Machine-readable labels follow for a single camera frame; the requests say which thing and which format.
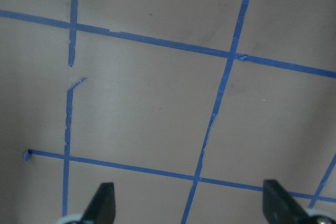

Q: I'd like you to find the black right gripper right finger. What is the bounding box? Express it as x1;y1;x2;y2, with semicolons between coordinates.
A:
262;179;310;224

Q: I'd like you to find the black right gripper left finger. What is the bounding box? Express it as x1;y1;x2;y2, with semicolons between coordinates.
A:
79;182;116;224

